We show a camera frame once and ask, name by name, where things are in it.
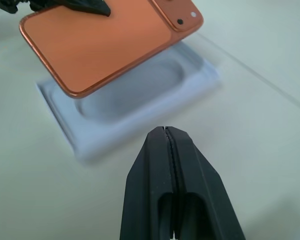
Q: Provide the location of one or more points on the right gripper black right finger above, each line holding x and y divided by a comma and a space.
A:
200, 180

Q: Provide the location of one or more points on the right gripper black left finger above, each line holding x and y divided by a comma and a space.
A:
147, 180

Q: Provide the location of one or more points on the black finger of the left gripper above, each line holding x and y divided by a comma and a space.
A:
90, 6
8, 5

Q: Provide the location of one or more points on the orange smartphone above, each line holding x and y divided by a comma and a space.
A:
90, 50

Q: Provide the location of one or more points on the white phone box base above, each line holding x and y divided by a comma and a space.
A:
145, 100

